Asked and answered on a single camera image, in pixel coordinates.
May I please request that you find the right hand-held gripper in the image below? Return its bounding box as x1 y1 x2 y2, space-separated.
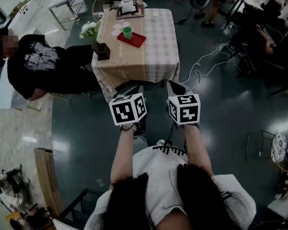
166 80 202 129

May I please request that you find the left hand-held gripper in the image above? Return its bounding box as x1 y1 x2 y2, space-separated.
108 85 148 137

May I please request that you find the red notebook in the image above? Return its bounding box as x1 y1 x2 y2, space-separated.
117 32 146 48

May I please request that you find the green cup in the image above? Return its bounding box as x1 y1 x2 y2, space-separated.
122 26 133 40

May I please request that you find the person's right forearm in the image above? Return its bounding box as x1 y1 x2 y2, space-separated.
182 124 215 177

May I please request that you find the person's left forearm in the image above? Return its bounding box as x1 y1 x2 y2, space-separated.
109 126 135 191

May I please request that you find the person's jeans leg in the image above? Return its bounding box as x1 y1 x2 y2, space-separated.
133 135 148 154

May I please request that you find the beige checked tablecloth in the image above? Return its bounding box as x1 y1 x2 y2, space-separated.
91 8 180 103

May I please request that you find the dark brown vase box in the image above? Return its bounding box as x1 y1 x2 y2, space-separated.
91 40 111 61

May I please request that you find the person's white shirt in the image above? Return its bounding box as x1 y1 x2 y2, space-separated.
83 145 257 230

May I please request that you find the white flower-shaped coaster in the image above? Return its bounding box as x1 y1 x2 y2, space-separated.
111 22 131 37

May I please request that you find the white flower bouquet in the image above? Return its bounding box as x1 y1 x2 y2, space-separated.
79 21 100 41

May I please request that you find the dark brown square tray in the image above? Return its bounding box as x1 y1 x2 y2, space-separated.
116 3 145 20

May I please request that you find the patterned round cushion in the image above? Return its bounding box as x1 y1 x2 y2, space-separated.
271 132 288 164

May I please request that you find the wooden bench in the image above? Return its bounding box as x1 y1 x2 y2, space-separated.
34 147 64 218

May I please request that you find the white cable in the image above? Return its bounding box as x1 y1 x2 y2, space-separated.
182 41 234 85

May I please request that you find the black wire chair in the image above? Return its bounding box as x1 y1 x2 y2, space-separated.
245 130 276 164

